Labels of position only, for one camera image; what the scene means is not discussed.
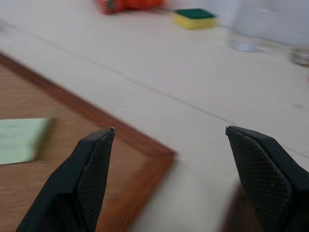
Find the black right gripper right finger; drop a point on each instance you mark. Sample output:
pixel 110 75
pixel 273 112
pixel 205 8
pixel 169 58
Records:
pixel 268 174

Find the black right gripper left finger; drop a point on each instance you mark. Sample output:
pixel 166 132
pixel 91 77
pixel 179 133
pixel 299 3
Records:
pixel 72 183

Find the wooden tray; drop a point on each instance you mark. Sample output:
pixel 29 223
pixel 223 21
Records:
pixel 48 183

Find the clear glass cup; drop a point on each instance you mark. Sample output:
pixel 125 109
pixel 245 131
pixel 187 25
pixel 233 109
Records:
pixel 253 26

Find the yellow green sponge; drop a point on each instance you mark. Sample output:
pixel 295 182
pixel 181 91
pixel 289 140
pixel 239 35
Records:
pixel 195 19

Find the red orange package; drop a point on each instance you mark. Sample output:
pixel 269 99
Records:
pixel 125 5

